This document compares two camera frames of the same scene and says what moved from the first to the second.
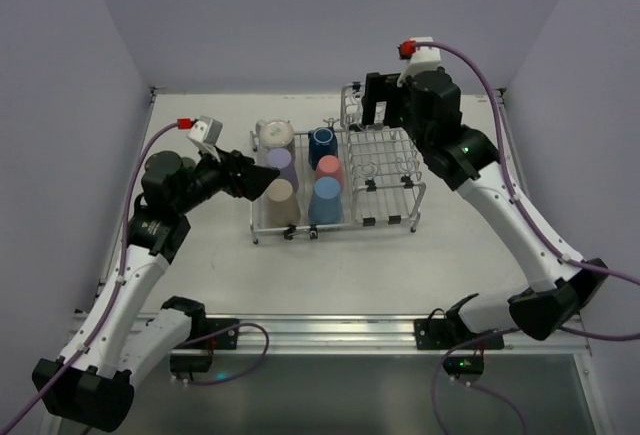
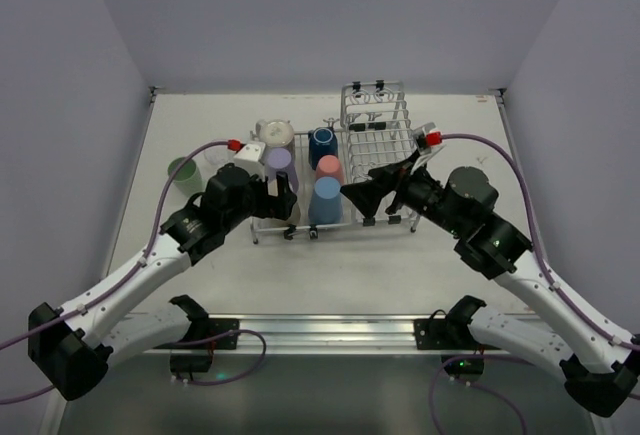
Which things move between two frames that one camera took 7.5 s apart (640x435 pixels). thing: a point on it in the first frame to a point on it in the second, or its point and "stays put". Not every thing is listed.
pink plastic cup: x=329 y=166 stays put
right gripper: x=376 y=100 to x=400 y=188
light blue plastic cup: x=326 y=204 stays put
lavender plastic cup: x=281 y=159 stays put
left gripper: x=236 y=173 to x=275 y=197
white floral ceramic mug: x=275 y=132 stays put
